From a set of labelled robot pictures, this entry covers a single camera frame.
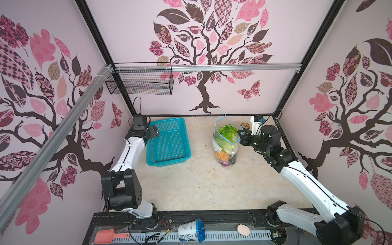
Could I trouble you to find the black wire basket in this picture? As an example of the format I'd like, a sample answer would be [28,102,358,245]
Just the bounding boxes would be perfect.
[105,61,174,96]

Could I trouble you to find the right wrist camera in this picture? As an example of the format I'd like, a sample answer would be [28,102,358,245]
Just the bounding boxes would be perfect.
[250,115,265,135]

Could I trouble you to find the white yogurt cup blue lid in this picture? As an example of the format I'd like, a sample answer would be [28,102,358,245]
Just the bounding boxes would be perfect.
[177,218,206,243]

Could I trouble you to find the teal plastic basket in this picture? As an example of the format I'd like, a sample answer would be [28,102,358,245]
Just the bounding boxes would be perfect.
[146,117,192,167]

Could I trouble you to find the pink plastic scoop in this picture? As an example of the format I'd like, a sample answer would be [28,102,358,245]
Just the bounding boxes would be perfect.
[94,229,130,245]

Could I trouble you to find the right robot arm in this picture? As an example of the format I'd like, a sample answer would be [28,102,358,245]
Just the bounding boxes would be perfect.
[237,125,365,245]

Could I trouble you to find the white slotted cable duct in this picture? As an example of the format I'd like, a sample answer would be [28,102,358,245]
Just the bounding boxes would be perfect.
[110,230,273,245]

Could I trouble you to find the napa cabbage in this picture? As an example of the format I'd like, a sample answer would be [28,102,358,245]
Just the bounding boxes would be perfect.
[215,124,239,154]

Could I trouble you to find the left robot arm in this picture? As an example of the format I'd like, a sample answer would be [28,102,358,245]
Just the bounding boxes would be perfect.
[101,114,160,222]

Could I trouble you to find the aluminium rail back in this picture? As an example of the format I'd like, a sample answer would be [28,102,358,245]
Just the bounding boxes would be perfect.
[115,63,302,72]

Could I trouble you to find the green beverage can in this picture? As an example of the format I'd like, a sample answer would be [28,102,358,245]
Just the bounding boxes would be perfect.
[241,122,250,130]

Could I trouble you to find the aluminium rail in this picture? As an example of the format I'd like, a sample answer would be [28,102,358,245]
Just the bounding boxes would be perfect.
[1,64,113,229]
[115,63,302,72]

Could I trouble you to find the aluminium rail left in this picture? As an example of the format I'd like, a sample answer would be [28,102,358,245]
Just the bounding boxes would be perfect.
[1,64,113,229]

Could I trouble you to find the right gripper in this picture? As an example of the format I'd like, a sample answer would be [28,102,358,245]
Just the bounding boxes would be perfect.
[237,128,268,156]

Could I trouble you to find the beige egg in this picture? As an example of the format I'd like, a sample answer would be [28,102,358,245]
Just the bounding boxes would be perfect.
[237,224,251,236]

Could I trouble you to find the clear zip top bag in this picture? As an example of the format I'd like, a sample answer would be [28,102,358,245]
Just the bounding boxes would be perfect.
[212,115,243,167]

